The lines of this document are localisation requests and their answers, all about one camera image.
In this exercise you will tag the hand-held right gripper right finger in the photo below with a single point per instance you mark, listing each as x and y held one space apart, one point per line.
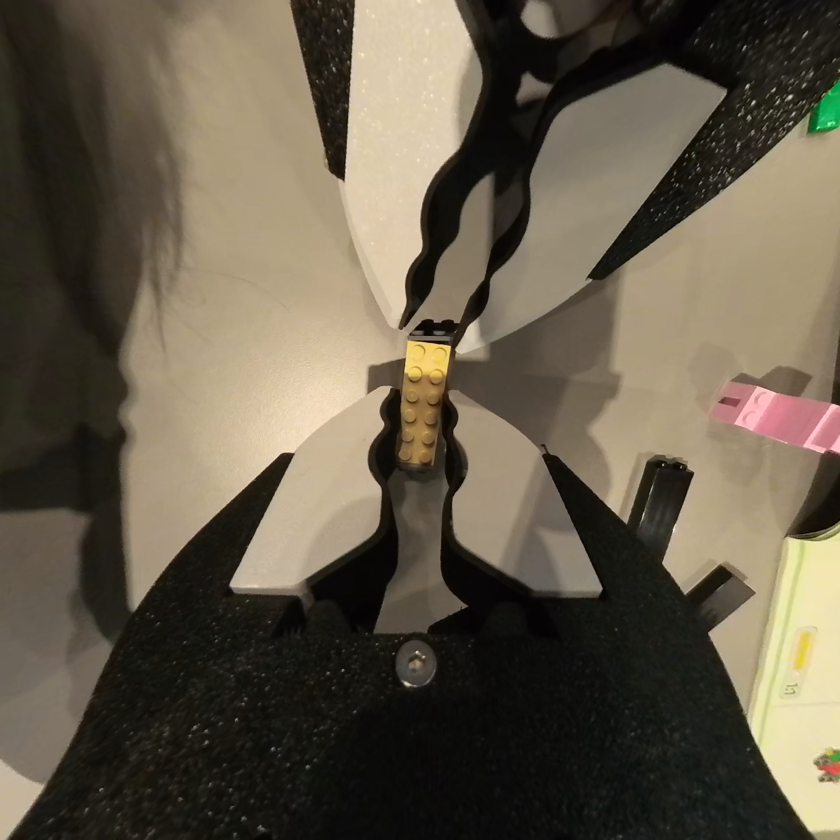
512 525

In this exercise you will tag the tan toy brick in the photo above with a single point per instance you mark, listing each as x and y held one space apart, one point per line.
423 413

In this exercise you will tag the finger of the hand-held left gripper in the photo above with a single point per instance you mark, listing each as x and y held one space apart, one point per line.
407 131
590 197

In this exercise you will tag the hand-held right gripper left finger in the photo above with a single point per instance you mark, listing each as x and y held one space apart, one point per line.
315 512

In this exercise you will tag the small black toy brick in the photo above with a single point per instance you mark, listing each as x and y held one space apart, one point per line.
434 328

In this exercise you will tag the green box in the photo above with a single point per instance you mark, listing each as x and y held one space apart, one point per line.
827 111

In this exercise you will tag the pink toy brick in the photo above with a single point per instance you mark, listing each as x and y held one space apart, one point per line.
781 417

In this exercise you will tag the long black toy brick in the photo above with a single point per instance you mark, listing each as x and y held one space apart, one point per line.
718 594
663 505

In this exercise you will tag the grey desk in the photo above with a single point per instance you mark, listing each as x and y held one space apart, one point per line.
262 328

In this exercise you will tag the pale green instruction booklet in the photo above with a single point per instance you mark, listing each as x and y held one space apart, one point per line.
804 656

